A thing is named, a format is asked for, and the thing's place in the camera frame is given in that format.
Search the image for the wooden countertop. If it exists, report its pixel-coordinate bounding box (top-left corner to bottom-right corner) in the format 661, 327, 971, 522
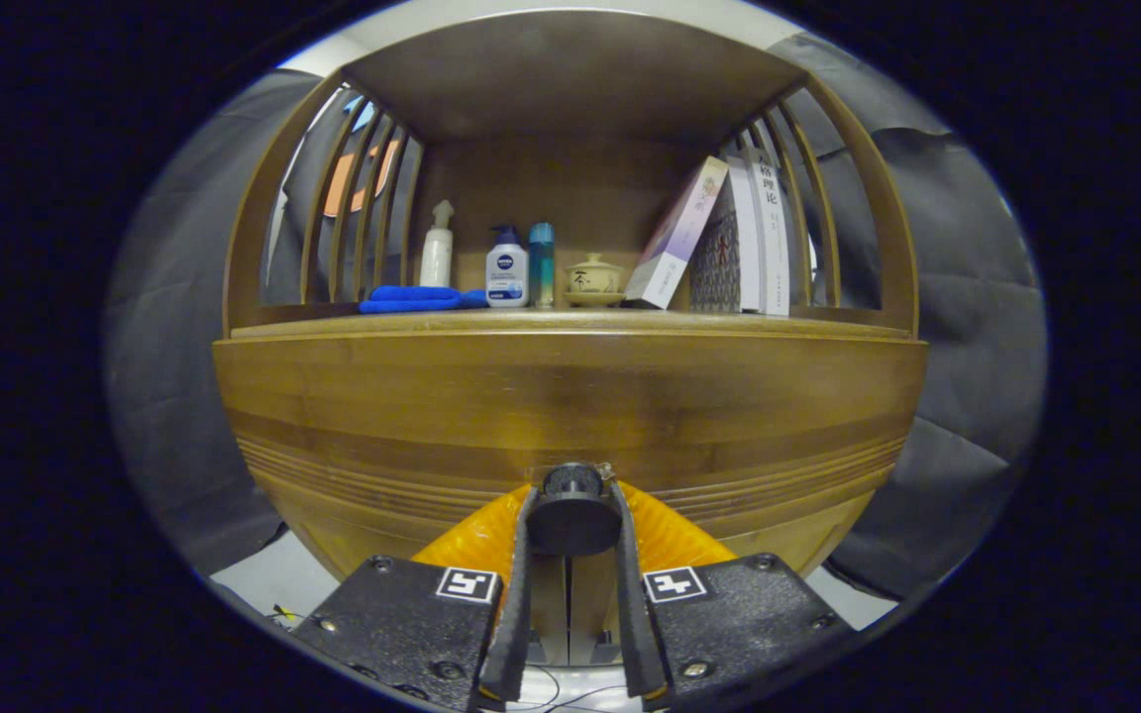
229, 305, 913, 343

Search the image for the blue folded cloth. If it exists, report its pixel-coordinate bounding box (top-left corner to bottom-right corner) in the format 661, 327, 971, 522
360, 285, 489, 315

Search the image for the plain white book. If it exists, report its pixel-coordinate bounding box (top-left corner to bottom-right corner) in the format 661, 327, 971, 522
724, 153, 765, 314

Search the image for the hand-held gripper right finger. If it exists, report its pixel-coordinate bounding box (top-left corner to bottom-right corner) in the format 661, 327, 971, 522
610, 480, 854, 712

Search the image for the beige lidded teacup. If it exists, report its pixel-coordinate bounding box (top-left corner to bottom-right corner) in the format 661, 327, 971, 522
563, 253, 627, 308

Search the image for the wooden cabinet door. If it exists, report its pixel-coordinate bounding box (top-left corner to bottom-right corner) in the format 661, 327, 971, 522
531, 557, 571, 664
570, 557, 621, 664

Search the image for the white pump bottle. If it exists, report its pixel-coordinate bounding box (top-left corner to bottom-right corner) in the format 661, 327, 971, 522
419, 200, 456, 289

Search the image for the brown wooden cabinet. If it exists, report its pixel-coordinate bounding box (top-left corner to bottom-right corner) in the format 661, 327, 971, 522
222, 8, 930, 666

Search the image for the dark patterned book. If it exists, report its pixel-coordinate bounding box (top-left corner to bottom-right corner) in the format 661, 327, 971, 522
687, 193, 745, 314

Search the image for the wooden drawer with black knob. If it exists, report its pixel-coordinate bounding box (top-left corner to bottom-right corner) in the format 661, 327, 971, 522
212, 337, 930, 585

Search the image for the teal slim bottle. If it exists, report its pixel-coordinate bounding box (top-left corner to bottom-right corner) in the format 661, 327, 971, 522
528, 222, 557, 308

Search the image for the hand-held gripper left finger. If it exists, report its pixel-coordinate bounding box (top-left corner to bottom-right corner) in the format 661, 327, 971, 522
291, 482, 542, 712

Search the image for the white lotion bottle blue cap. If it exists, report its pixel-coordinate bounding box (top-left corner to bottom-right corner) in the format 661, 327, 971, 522
485, 225, 530, 308

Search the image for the purple and white book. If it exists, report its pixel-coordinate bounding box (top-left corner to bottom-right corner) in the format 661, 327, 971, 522
622, 155, 730, 310

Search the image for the white book black lettering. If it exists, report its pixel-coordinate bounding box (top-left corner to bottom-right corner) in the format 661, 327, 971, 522
744, 149, 792, 317

